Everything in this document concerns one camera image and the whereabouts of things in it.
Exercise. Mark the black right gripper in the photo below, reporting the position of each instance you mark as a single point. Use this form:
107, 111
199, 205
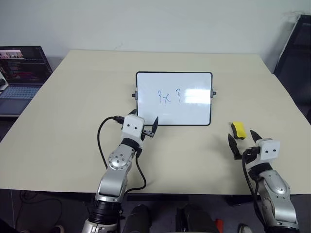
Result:
251, 160

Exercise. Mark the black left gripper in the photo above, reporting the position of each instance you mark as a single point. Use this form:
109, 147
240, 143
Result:
149, 134

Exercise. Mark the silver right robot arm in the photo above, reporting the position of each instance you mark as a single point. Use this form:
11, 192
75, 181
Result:
277, 187

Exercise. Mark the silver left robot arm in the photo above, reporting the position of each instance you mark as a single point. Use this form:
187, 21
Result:
116, 162

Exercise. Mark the yellow and black eraser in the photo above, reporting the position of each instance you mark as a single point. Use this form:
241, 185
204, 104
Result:
239, 129

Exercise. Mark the black-framed tabletop whiteboard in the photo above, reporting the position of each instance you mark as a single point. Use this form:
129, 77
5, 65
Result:
175, 106

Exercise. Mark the small red object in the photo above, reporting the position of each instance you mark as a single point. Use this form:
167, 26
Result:
218, 225

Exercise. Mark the dark rounded shape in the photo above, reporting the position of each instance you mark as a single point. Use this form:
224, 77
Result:
194, 218
137, 219

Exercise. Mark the open laptop computer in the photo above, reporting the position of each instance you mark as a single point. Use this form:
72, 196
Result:
22, 82

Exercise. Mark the dark shoe with white sole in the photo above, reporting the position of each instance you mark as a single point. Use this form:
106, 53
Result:
57, 229

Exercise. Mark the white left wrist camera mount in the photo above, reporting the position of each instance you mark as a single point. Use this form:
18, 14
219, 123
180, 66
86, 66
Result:
132, 126

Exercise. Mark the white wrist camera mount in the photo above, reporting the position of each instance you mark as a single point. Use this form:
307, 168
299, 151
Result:
268, 149
132, 126

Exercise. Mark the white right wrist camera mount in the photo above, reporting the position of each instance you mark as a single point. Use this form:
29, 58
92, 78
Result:
268, 149

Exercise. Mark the black table frame bar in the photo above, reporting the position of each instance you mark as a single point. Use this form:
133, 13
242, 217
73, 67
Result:
158, 197

